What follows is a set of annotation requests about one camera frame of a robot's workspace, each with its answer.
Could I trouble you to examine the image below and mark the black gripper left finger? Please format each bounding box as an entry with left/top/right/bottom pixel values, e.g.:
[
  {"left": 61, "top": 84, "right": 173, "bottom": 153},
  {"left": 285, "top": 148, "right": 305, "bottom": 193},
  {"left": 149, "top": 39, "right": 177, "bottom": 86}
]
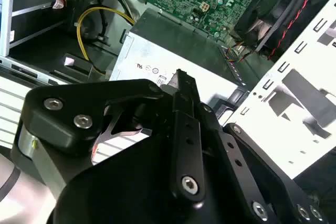
[{"left": 17, "top": 68, "right": 207, "bottom": 205}]

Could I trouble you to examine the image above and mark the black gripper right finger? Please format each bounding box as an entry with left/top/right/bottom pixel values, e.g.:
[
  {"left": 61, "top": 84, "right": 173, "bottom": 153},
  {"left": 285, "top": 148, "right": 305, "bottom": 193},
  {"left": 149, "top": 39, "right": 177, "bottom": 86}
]
[{"left": 193, "top": 77, "right": 330, "bottom": 224}]

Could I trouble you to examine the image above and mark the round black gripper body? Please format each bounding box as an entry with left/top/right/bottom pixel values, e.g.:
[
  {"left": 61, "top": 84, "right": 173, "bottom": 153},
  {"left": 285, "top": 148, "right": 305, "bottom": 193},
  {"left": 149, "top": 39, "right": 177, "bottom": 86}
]
[{"left": 52, "top": 131, "right": 249, "bottom": 224}]

